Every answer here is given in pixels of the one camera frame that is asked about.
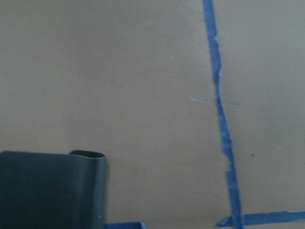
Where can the black mouse pad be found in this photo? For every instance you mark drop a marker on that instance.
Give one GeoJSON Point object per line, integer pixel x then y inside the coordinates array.
{"type": "Point", "coordinates": [52, 191]}

